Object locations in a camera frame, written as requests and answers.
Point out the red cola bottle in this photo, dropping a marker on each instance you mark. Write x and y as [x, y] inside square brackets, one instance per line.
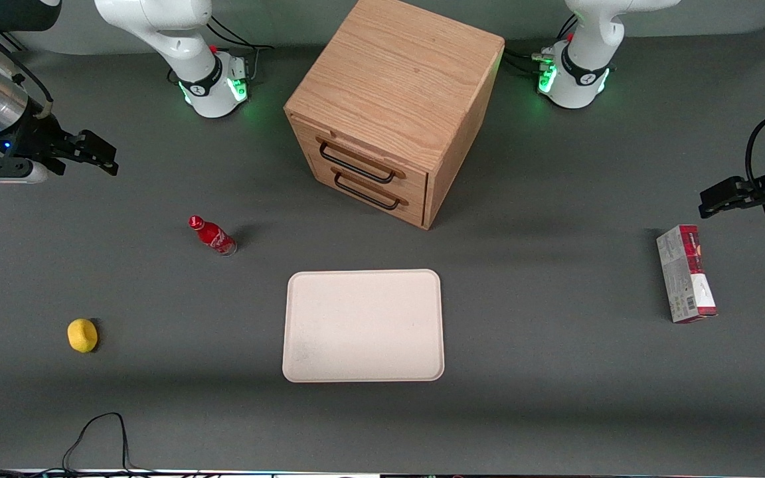
[213, 236]

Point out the wooden drawer front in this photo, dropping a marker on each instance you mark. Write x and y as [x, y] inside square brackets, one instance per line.
[306, 136]
[416, 204]

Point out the yellow lemon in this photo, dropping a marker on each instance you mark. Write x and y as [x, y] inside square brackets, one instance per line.
[82, 335]

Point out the beige plastic tray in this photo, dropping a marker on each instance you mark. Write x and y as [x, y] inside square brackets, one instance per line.
[362, 325]

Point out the wooden drawer cabinet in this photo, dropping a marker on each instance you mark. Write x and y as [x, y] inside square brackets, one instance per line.
[402, 73]

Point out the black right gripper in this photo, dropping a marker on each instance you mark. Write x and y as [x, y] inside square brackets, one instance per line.
[29, 137]

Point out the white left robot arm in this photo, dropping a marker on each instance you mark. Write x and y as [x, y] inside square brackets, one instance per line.
[585, 63]

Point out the red plaid cardboard box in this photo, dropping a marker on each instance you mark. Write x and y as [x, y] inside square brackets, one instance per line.
[684, 275]

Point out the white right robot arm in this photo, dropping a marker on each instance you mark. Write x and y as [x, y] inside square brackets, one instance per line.
[176, 36]

